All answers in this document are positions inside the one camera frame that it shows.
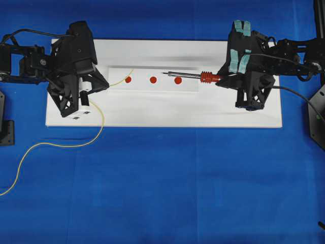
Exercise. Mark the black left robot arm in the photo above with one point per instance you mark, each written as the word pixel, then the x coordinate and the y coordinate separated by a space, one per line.
pixel 24 64

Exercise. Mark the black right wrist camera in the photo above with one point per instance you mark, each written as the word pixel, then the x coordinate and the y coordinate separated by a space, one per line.
pixel 239 47

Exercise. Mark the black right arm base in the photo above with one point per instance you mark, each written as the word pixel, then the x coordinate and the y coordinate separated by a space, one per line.
pixel 316 125

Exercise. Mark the small raised white plate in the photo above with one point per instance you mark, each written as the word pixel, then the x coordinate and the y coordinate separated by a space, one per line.
pixel 147 80

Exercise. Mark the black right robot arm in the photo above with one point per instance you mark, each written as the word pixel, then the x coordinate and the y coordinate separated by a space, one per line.
pixel 302 59

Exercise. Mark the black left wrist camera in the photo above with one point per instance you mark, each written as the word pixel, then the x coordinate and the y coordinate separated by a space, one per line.
pixel 81 48

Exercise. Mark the blue table cloth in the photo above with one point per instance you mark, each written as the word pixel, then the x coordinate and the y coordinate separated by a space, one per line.
pixel 134 185

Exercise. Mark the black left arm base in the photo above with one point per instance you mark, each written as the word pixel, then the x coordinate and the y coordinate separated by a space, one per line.
pixel 7 126

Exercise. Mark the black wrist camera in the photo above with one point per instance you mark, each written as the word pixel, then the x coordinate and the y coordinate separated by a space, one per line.
pixel 81 48
pixel 239 47

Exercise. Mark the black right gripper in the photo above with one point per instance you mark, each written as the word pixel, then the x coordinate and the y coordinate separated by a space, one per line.
pixel 256 84

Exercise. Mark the red handled soldering iron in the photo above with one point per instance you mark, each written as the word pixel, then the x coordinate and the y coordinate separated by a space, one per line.
pixel 204 77

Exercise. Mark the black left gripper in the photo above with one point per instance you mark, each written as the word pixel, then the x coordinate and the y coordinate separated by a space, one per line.
pixel 69 88

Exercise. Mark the large white base board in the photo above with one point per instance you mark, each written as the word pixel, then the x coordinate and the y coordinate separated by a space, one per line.
pixel 211 106

